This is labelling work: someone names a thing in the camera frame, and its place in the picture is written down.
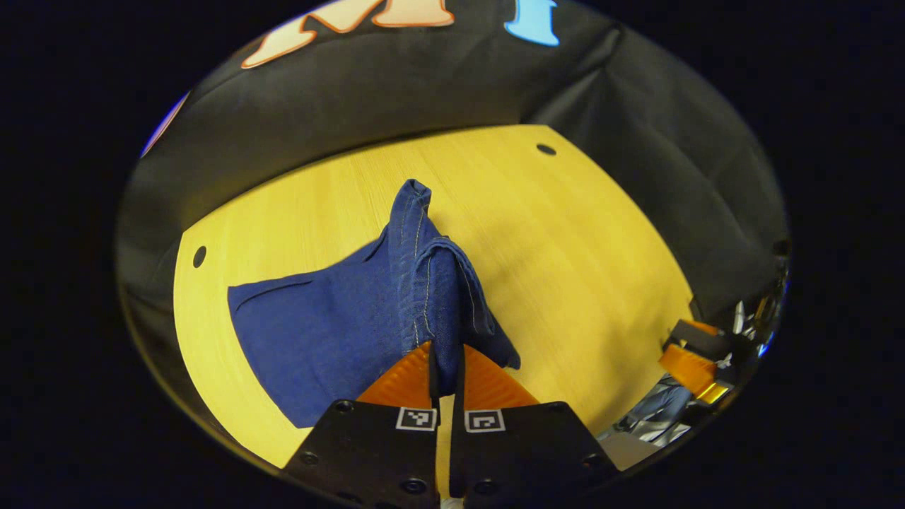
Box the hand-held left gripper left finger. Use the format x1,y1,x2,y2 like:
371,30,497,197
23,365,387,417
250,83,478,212
281,341,443,507

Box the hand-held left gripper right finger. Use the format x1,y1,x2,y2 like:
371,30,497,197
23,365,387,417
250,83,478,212
449,344,623,507

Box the blue jeans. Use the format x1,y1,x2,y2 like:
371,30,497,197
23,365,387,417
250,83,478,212
228,179,522,430

